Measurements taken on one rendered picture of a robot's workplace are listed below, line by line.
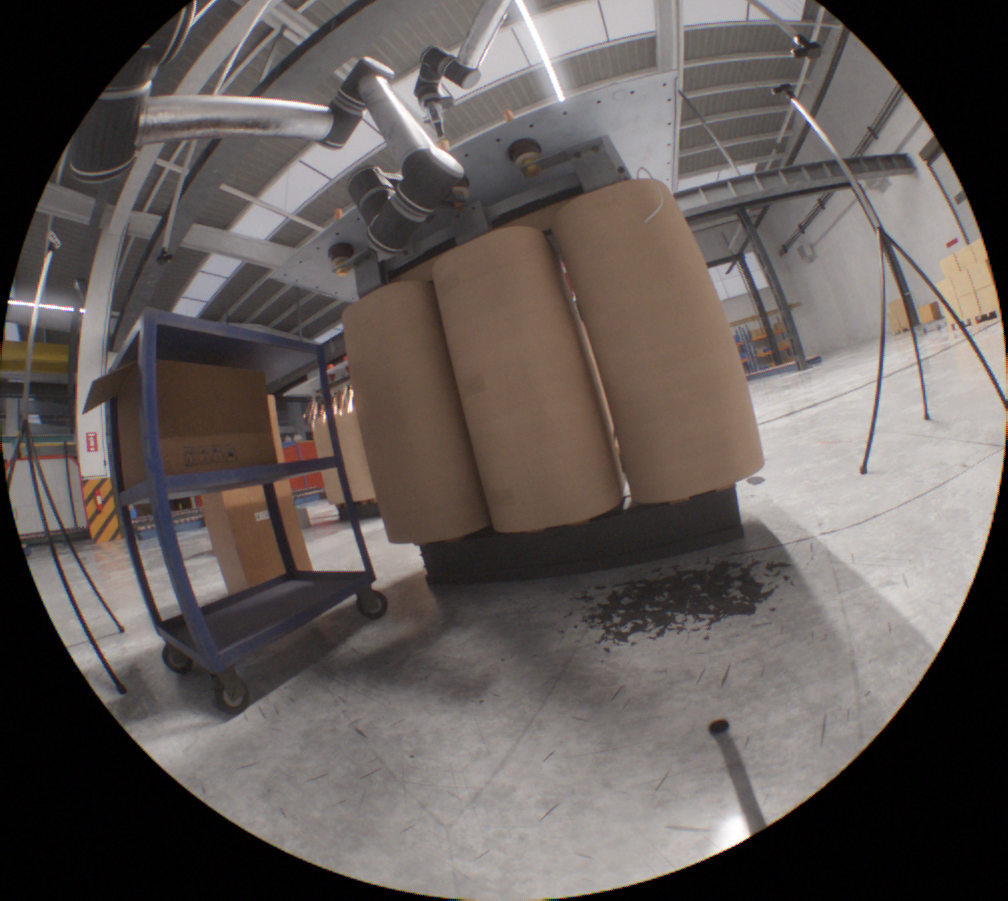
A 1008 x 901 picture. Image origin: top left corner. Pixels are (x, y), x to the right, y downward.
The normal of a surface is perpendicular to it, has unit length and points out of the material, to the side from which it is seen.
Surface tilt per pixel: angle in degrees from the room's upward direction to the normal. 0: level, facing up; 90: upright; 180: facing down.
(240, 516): 90
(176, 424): 90
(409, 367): 90
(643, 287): 90
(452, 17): 174
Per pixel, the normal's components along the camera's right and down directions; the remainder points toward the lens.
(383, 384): -0.37, -0.02
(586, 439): 0.33, -0.19
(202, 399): 0.92, -0.27
